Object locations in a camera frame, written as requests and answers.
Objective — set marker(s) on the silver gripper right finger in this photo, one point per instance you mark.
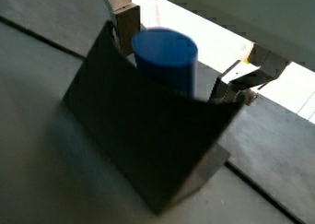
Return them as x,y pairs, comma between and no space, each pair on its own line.
244,88

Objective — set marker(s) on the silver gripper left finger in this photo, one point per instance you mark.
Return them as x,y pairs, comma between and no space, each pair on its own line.
126,18

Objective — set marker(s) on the blue oval cylinder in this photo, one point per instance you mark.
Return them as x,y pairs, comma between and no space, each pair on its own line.
166,55

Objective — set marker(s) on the dark grey cradle fixture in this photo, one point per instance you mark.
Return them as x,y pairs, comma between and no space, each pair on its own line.
158,135

